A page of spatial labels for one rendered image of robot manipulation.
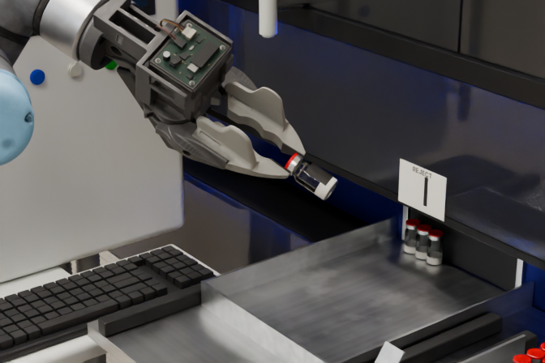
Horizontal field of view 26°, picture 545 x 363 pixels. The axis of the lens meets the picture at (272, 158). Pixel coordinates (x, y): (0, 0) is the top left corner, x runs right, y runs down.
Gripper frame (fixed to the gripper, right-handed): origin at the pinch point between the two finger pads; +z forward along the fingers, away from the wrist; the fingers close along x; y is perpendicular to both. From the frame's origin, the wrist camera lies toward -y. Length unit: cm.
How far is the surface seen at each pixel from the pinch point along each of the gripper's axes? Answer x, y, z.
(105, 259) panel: 20, -126, -38
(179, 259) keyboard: 11, -72, -16
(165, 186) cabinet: 21, -78, -26
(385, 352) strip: 2.5, -32.2, 17.0
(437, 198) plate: 26.6, -40.4, 11.7
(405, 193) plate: 27, -45, 8
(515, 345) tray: 13.6, -35.6, 29.0
